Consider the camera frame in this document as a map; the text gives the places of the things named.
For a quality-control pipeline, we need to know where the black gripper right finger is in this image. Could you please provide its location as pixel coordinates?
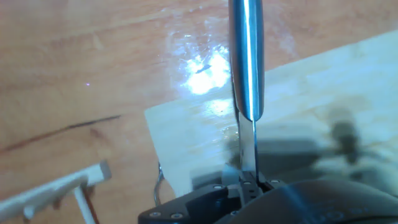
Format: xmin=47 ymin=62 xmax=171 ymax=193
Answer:
xmin=257 ymin=172 xmax=281 ymax=192

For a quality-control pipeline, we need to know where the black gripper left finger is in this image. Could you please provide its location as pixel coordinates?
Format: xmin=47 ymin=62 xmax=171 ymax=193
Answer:
xmin=137 ymin=179 xmax=259 ymax=224

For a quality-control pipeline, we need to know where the stainless steel cleaver knife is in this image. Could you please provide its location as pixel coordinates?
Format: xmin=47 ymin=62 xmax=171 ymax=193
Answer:
xmin=228 ymin=0 xmax=266 ymax=183

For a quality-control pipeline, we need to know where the bamboo cutting board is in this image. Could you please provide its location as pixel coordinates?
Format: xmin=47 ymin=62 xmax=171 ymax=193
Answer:
xmin=144 ymin=29 xmax=398 ymax=208

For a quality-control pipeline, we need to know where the wooden peg rack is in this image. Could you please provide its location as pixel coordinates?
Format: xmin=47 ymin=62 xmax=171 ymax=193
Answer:
xmin=0 ymin=160 xmax=113 ymax=224

